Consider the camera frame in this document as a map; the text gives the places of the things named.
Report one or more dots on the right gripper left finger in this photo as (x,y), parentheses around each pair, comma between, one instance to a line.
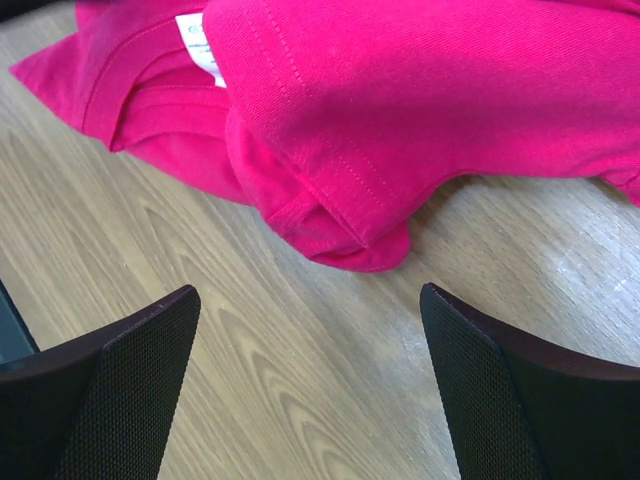
(99,406)

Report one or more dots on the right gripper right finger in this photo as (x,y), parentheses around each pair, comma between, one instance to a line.
(520,407)

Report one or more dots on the magenta pink t-shirt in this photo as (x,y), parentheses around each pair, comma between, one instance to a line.
(337,120)

